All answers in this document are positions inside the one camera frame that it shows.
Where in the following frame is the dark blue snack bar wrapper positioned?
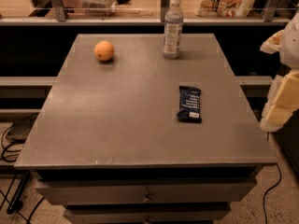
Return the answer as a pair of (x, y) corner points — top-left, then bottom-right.
(177, 86), (202, 123)

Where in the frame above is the black power adapter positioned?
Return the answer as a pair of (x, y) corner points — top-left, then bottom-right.
(6, 119), (35, 143)

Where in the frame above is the black cables left floor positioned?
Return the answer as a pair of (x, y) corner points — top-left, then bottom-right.
(0, 112), (46, 224)

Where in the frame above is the orange fruit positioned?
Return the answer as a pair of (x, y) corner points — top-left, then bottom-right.
(94, 40), (114, 62)

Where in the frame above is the black cable right floor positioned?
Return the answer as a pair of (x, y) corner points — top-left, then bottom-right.
(262, 163), (283, 224)

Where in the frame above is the clear plastic storage box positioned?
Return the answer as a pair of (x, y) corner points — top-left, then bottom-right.
(79, 0), (116, 17)

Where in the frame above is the clear blue plastic water bottle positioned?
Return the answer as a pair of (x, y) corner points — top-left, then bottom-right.
(163, 0), (184, 59)

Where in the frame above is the grey drawer cabinet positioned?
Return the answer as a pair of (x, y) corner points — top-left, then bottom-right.
(16, 34), (277, 224)

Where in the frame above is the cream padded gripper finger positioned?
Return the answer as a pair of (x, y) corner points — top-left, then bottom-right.
(260, 70), (299, 133)

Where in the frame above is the printed snack bag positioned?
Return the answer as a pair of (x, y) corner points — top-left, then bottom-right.
(195, 0), (255, 18)

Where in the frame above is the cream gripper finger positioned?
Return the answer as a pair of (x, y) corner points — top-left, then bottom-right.
(260, 30), (283, 54)

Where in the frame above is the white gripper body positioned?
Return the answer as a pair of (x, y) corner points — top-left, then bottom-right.
(279, 13), (299, 69)

